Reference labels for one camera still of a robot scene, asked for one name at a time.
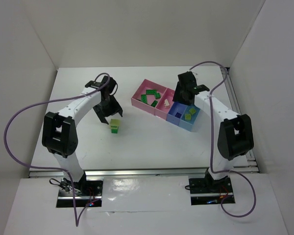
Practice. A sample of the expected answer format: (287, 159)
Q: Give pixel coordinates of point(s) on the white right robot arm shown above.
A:
(231, 133)

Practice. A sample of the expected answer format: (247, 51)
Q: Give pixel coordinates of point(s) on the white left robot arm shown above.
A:
(59, 129)

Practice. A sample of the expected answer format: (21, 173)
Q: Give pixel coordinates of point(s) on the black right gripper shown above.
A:
(180, 95)

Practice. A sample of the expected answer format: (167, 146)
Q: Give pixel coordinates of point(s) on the aluminium front rail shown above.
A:
(130, 172)

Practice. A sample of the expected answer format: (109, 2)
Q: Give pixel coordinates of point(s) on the dark blue lego brick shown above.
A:
(178, 115)

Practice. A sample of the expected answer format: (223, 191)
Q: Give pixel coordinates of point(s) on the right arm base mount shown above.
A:
(207, 191)

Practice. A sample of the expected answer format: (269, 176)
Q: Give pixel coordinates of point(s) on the lime and green lego stack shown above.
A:
(114, 125)

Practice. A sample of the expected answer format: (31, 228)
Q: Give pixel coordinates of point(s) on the pink plastic container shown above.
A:
(159, 111)

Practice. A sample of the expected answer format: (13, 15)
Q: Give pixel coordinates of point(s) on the lime green small lego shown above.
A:
(192, 111)

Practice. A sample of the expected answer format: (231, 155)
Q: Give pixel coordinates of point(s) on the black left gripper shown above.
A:
(108, 107)

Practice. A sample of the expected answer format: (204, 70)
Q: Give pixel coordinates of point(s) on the aluminium side rail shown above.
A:
(251, 161)

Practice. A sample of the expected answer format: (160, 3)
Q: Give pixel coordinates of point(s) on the green lego brick with studs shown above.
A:
(157, 95)

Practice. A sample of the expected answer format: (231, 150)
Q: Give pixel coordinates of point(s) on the white piece in pink container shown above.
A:
(166, 103)

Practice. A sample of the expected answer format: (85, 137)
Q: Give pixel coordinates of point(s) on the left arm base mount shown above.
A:
(91, 194)

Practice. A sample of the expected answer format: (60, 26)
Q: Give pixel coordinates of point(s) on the blue plastic container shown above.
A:
(183, 109)

